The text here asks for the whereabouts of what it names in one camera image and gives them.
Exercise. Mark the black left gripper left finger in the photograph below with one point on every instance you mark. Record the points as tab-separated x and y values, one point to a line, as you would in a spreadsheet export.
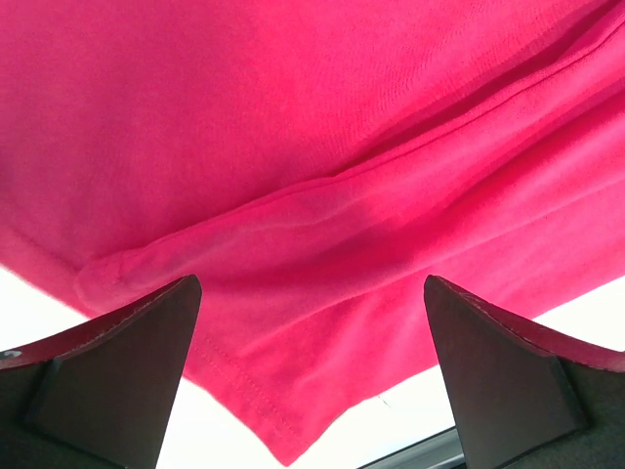
100	394

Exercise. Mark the pink t shirt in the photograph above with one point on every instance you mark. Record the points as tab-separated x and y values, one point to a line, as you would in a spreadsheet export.
312	163

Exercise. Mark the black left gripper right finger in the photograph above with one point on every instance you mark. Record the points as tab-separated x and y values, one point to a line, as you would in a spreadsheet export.
522	394

